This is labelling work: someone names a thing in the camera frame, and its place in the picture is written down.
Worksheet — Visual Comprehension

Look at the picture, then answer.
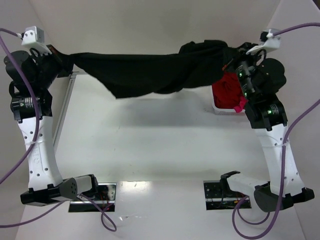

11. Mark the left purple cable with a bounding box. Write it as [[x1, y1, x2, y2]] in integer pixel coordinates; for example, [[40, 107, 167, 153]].
[[0, 27, 118, 231]]

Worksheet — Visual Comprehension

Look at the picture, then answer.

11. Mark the purple cable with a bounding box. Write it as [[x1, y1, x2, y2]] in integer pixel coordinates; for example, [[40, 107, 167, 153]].
[[231, 22, 320, 238], [0, 27, 118, 231]]

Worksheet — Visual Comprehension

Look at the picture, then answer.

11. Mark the black t shirt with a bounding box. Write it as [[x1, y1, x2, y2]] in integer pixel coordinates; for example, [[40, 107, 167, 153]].
[[67, 40, 237, 99]]

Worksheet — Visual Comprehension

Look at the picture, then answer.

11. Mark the dark red t shirt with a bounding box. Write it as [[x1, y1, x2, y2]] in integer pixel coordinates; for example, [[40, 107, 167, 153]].
[[212, 72, 244, 109]]

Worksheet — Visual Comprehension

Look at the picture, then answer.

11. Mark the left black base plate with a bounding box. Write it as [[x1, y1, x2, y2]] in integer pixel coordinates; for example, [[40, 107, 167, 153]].
[[68, 183, 117, 213]]

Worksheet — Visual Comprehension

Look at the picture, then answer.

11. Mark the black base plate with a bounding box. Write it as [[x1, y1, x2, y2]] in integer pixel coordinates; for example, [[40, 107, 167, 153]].
[[203, 180, 245, 210], [68, 183, 117, 213]]

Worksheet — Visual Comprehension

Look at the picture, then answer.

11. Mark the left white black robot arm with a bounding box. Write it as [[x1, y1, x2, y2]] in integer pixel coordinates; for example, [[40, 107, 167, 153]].
[[3, 45, 98, 206]]

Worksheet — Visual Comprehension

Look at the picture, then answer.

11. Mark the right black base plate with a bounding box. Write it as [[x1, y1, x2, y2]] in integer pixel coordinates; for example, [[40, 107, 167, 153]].
[[203, 180, 245, 210]]

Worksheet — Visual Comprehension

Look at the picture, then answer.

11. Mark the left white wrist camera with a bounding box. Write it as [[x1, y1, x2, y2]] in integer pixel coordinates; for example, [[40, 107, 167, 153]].
[[21, 26, 52, 55]]

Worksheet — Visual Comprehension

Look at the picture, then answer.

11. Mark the pink t shirt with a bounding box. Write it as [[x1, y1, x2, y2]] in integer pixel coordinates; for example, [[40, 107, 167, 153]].
[[233, 96, 248, 113]]

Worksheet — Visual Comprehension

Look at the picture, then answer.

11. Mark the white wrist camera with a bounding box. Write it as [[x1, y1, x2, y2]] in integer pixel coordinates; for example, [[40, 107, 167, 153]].
[[246, 28, 281, 55], [21, 26, 52, 55]]

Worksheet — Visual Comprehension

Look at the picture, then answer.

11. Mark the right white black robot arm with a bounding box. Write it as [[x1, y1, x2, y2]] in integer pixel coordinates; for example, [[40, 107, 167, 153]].
[[220, 42, 315, 213]]

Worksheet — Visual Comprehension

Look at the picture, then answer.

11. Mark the white plastic basket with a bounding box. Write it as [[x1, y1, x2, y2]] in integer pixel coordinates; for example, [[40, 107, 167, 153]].
[[211, 86, 245, 116]]

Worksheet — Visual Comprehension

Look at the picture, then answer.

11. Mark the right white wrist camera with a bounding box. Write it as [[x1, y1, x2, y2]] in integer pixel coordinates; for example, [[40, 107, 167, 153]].
[[246, 28, 281, 55]]

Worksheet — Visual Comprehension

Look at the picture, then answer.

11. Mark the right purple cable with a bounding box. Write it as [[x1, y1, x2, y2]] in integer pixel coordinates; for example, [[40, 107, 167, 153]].
[[231, 22, 320, 238]]

